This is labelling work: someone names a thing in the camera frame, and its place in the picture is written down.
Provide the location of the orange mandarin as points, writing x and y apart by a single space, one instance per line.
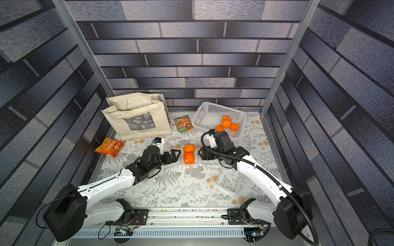
226 123
234 127
226 118
189 158
189 148
219 128

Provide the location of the cream canvas Monet tote bag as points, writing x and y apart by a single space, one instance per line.
138 115

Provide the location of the left aluminium frame post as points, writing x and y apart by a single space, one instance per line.
74 29

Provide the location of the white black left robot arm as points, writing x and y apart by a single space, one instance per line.
75 208

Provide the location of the right aluminium frame post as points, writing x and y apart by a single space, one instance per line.
304 23

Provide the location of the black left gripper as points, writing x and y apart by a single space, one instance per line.
175 158

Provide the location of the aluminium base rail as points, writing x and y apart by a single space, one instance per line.
182 223

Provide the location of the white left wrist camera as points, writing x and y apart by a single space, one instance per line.
159 142

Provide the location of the aluminium frame post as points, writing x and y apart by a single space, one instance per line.
74 29
304 23

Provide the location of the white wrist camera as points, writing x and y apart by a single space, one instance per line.
212 141
159 142

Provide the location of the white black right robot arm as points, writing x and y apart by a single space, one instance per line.
289 210

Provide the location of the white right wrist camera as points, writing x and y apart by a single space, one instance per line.
212 141

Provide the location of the green red snack packet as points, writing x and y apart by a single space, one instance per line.
183 124

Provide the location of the orange instant noodle packet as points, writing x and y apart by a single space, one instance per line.
110 147

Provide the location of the white plastic mesh basket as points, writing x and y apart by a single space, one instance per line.
210 115

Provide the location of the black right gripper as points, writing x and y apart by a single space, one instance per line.
210 152

